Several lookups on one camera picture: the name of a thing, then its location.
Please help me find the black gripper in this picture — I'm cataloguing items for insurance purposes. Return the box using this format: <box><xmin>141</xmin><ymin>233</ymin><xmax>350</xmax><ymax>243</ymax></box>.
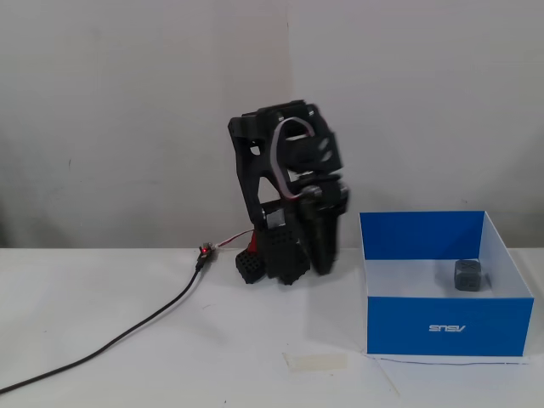
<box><xmin>295</xmin><ymin>172</ymin><xmax>353</xmax><ymax>275</ymax></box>

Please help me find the gray cube block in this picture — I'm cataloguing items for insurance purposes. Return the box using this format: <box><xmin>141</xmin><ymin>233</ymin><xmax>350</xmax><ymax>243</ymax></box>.
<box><xmin>451</xmin><ymin>258</ymin><xmax>485</xmax><ymax>292</ymax></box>

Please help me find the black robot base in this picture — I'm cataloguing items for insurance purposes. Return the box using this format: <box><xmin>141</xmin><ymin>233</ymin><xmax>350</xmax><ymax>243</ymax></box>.
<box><xmin>233</xmin><ymin>227</ymin><xmax>311</xmax><ymax>287</ymax></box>

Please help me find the blue cardboard box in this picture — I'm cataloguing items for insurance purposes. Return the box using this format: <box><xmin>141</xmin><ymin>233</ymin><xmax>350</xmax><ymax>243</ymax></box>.
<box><xmin>359</xmin><ymin>210</ymin><xmax>536</xmax><ymax>358</ymax></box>

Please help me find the clear tape strip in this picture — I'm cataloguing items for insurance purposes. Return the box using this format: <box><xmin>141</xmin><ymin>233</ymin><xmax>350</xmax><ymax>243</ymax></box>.
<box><xmin>283</xmin><ymin>353</ymin><xmax>349</xmax><ymax>375</ymax></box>

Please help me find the white red board wire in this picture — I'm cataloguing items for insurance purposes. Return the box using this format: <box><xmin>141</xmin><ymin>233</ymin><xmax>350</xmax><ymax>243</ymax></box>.
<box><xmin>212</xmin><ymin>229</ymin><xmax>255</xmax><ymax>249</ymax></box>

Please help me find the white red servo cable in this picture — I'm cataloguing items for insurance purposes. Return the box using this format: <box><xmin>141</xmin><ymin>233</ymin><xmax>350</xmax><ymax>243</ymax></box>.
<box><xmin>268</xmin><ymin>117</ymin><xmax>318</xmax><ymax>200</ymax></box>

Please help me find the black power cable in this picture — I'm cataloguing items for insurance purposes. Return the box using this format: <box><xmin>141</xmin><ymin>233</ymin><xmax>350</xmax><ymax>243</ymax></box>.
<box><xmin>0</xmin><ymin>254</ymin><xmax>210</xmax><ymax>394</ymax></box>

